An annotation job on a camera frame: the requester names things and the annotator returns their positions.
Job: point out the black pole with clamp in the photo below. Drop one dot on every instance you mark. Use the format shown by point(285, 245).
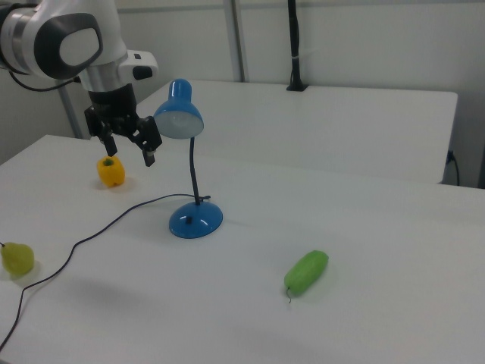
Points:
point(295, 45)

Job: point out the blue desk lamp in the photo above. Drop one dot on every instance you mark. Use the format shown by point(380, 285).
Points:
point(195, 223)

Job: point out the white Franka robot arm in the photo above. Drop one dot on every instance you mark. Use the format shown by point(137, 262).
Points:
point(102, 34)

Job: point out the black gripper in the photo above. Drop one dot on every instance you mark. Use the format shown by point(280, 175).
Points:
point(121, 113)

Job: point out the yellow bell pepper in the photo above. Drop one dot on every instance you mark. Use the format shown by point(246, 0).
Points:
point(111, 172)

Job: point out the green chili pepper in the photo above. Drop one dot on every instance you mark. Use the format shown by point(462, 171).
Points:
point(307, 272)

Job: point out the green pear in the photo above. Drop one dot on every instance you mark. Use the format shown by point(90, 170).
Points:
point(17, 259)

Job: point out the aluminium frame post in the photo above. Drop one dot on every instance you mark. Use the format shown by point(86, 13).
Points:
point(72, 113)
point(236, 38)

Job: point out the white side table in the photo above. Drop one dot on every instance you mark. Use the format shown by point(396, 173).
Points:
point(303, 125)

